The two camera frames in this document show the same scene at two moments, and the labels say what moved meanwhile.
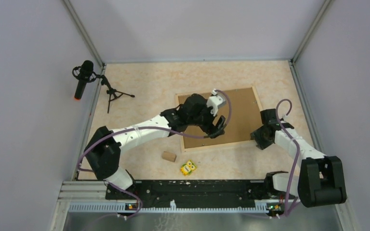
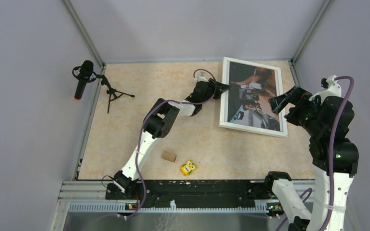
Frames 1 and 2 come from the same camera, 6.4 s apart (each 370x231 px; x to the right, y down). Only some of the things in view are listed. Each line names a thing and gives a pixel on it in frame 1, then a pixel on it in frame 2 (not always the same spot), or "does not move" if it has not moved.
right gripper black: (261, 144) → (294, 96)
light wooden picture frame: (242, 111) → (223, 120)
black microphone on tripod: (86, 73) does not move
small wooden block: (169, 156) does not move
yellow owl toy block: (187, 168) does not move
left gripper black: (213, 131) → (221, 87)
